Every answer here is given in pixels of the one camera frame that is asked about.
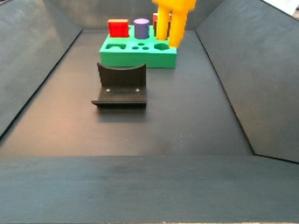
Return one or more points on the yellow three prong block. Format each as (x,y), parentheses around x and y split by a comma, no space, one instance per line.
(172,14)

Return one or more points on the green shape sorter board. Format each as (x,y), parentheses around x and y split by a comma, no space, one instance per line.
(131,52)

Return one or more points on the black curved holder block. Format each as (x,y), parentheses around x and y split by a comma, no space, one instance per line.
(122,86)

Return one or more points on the purple cylinder block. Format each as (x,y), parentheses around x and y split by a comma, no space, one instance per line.
(142,28)

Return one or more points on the red cube block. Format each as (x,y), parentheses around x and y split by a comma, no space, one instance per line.
(118,28)

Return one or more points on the brown star block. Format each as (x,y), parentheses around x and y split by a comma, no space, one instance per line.
(155,22)

